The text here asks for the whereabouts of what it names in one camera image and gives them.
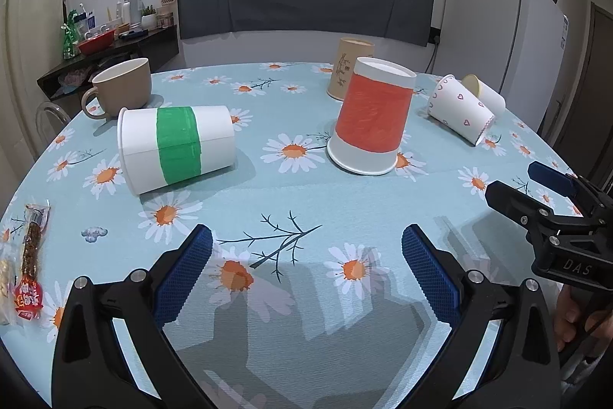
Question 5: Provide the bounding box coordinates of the person's right hand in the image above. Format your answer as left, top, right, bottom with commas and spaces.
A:
554, 283, 613, 355

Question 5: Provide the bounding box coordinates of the black wall shelf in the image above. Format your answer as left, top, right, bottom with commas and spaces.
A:
37, 26, 180, 100

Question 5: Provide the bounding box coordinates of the nut bar packet red label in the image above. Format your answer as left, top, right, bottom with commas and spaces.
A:
13, 202, 52, 321

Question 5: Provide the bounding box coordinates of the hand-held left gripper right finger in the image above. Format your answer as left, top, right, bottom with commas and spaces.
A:
401, 224, 562, 409

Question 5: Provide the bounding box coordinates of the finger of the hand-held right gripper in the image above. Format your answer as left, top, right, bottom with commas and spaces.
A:
528, 161, 613, 219
485, 181, 600, 238

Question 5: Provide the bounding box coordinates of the white cup with yellow inside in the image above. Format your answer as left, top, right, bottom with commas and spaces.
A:
461, 74, 506, 118

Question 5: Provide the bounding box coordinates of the green band paper cup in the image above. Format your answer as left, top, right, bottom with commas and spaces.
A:
117, 105, 236, 196

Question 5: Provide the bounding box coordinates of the red band paper cup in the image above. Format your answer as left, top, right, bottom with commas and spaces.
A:
326, 57, 417, 176

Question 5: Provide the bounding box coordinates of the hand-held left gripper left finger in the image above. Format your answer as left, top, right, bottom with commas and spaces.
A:
50, 224, 214, 409

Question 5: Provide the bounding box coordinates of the heart print paper cup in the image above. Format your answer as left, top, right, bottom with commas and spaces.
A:
427, 74, 495, 146

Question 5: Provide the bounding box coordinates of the red bowl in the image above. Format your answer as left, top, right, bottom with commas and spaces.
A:
77, 30, 116, 55

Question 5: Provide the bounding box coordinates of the white refrigerator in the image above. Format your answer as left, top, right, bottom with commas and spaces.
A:
428, 0, 570, 134

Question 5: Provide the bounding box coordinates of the clear plastic chair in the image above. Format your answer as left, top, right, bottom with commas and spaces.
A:
36, 101, 72, 161

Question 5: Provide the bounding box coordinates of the beige ceramic mug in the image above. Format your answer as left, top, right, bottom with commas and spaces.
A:
80, 57, 153, 121

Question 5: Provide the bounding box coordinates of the dark door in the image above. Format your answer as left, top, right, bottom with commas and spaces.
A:
587, 2, 613, 194

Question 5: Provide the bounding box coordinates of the brown paper cup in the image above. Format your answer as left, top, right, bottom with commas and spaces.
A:
327, 36, 375, 102

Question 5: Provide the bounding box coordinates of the green plastic bottle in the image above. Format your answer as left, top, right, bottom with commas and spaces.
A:
61, 9, 81, 60

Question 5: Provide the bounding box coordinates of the clear snack packet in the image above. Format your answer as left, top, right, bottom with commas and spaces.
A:
0, 241, 17, 326

